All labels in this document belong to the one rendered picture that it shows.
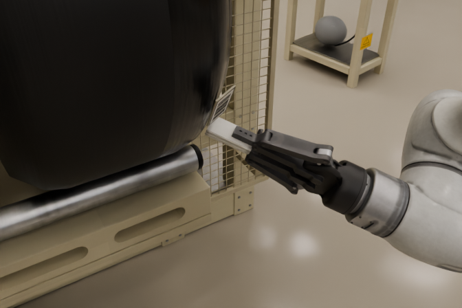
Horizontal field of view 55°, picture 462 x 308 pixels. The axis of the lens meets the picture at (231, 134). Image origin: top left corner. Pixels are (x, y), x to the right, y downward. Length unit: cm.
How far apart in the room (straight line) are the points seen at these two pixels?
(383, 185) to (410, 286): 117
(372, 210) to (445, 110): 19
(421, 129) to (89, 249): 54
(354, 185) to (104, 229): 37
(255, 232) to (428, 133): 122
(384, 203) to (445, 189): 10
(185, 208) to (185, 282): 98
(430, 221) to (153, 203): 41
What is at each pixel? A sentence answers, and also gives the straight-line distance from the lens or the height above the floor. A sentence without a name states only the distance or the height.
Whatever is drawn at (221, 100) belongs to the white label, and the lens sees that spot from 57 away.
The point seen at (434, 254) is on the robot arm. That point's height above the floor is 86.
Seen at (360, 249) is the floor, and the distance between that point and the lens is 186.
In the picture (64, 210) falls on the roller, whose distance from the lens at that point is 68.
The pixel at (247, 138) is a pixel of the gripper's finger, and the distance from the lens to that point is 63.
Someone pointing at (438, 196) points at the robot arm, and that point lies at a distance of 69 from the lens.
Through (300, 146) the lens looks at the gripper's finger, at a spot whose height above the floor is 99.
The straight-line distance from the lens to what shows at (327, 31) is 306.
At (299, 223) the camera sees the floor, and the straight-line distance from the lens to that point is 191.
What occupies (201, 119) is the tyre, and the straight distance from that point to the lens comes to 57.
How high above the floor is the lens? 135
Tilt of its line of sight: 34 degrees down
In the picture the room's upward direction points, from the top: straight up
